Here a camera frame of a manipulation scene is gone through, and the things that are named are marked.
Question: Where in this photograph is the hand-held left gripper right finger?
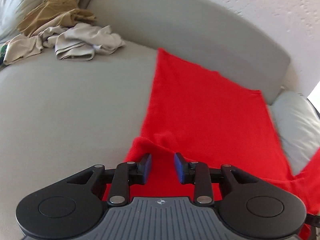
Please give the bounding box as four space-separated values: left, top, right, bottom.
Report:
174 152 253 205

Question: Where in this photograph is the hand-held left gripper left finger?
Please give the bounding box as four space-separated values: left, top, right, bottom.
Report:
67 153 152 205

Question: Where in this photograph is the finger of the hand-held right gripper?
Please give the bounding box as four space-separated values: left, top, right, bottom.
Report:
305 212 320 240

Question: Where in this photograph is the red shirt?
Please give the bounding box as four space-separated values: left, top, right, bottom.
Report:
102 48 320 240

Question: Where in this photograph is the pale blue bolster cushion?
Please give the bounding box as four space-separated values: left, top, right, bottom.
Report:
270 91 320 177

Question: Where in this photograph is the light grey crumpled garment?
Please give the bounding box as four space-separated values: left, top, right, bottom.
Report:
2 22 125 64

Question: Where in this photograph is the tan crumpled garment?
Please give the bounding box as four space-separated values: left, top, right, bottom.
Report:
17 0 97 37

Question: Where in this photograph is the large grey-green pillow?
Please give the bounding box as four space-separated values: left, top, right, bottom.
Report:
0 0 57 40

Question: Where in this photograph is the green strap with floral ball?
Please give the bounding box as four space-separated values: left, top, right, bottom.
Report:
0 42 9 70

